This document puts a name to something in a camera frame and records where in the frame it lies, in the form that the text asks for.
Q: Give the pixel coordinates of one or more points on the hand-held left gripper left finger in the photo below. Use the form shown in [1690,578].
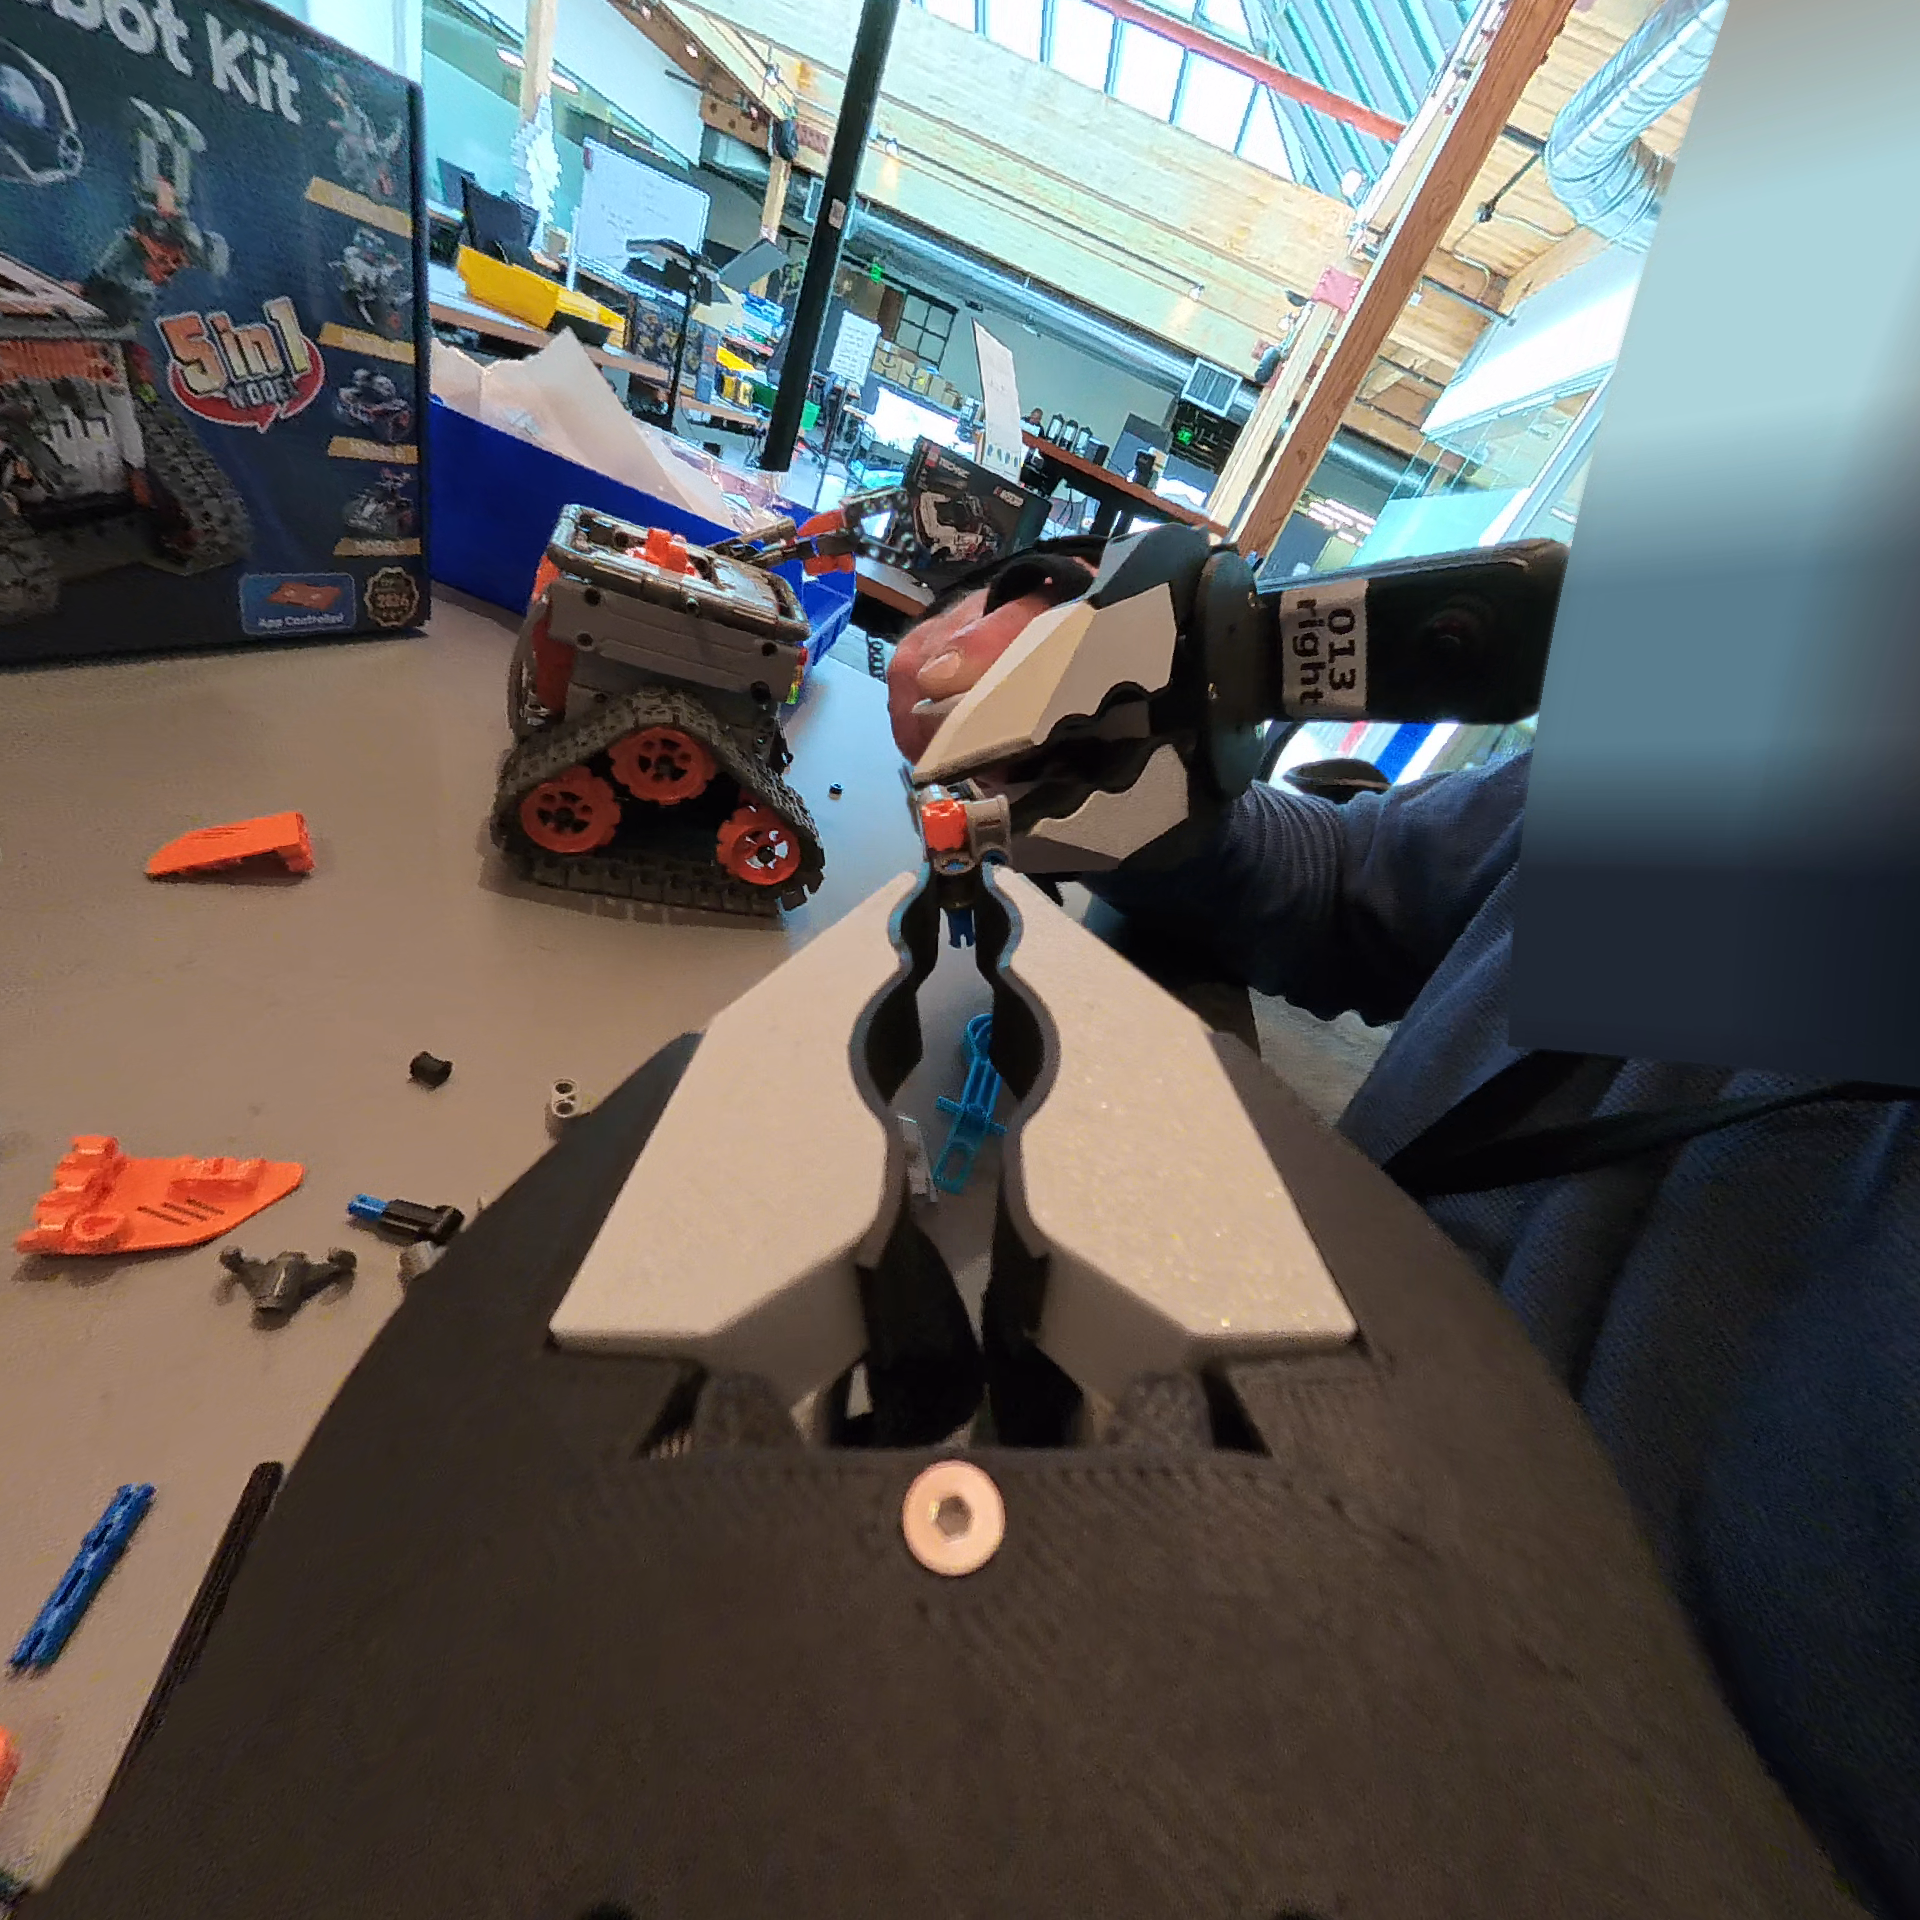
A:
[721,1200]

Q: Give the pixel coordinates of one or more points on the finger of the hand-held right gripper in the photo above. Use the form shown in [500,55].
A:
[1035,692]
[1119,811]

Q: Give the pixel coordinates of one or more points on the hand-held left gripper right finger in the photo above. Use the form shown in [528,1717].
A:
[1184,1200]

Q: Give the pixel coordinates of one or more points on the light grey hole connector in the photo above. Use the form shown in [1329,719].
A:
[987,820]

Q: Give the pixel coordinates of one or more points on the orange knobby bush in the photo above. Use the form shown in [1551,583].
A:
[943,822]

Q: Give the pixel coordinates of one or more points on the dark grey cross-hole connector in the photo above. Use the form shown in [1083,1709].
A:
[961,915]

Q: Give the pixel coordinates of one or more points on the dark grey elbow connector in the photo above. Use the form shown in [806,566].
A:
[417,1262]

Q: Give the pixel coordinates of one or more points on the person's right forearm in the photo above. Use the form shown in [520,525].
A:
[1348,885]

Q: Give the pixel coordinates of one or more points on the person's right hand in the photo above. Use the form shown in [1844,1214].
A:
[961,653]

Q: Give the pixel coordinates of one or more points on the black toy car box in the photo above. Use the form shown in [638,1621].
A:
[974,522]

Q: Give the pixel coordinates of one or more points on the grey double-hole connector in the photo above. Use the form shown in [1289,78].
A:
[563,1104]

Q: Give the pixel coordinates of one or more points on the teal separator tool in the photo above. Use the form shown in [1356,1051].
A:
[972,1110]

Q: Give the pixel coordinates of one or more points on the black connector with blue pin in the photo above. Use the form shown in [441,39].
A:
[404,1216]

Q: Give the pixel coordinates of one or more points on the tracked toy robot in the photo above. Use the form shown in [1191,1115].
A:
[662,722]

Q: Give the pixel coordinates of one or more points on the blue bin with white paper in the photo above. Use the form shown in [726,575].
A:
[630,518]

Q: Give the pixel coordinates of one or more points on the dark grey pin connector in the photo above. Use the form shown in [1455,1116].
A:
[284,1279]

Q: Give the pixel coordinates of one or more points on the black pole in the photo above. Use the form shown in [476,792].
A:
[825,224]

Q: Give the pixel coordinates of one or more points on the orange flat panel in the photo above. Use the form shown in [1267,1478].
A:
[150,1203]

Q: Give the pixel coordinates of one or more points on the orange wedge brick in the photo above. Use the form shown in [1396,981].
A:
[234,850]

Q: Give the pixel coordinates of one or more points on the robot kit box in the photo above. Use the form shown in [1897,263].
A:
[195,376]

